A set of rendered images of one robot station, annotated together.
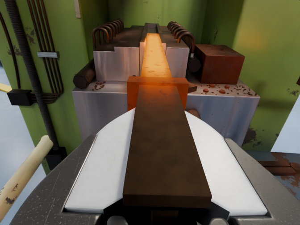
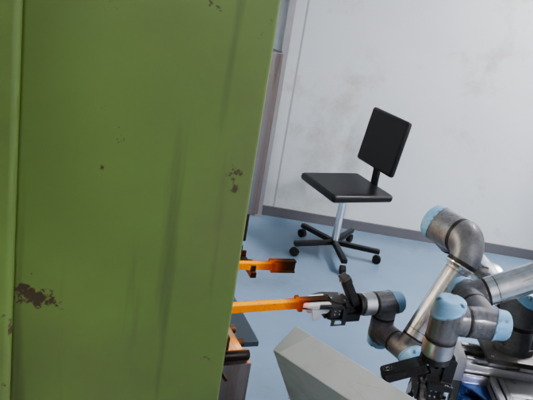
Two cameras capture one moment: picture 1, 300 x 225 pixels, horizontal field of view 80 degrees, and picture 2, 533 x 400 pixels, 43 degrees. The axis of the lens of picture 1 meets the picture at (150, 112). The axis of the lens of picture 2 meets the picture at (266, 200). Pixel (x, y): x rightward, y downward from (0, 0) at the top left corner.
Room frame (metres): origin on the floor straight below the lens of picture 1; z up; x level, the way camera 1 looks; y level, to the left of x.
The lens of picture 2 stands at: (0.99, 1.61, 1.96)
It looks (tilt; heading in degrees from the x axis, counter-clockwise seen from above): 20 degrees down; 247
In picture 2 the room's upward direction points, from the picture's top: 9 degrees clockwise
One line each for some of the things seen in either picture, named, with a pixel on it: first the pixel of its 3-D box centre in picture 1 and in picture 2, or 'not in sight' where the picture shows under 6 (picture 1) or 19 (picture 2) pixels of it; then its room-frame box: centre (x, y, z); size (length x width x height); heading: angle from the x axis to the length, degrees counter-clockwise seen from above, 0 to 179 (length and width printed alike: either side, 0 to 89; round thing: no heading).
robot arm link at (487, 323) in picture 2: not in sight; (483, 320); (-0.10, 0.50, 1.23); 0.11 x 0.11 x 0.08; 74
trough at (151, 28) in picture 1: (152, 32); not in sight; (0.60, 0.00, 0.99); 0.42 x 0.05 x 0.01; 1
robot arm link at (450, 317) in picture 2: not in sight; (446, 319); (-0.01, 0.49, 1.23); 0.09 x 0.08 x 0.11; 164
